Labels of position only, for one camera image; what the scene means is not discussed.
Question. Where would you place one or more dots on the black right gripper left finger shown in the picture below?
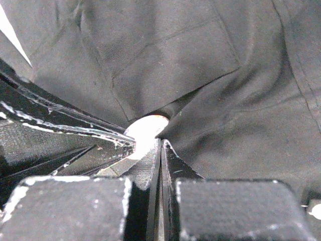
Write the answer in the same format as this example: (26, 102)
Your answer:
(87, 208)

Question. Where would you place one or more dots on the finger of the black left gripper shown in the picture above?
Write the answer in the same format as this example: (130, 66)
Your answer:
(43, 135)

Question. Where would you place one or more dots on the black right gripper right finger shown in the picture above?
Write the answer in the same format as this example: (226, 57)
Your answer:
(196, 208)

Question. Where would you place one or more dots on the pink red round brooch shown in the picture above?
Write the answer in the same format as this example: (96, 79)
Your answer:
(144, 132)

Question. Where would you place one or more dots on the black button-up shirt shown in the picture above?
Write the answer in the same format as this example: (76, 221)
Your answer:
(239, 81)

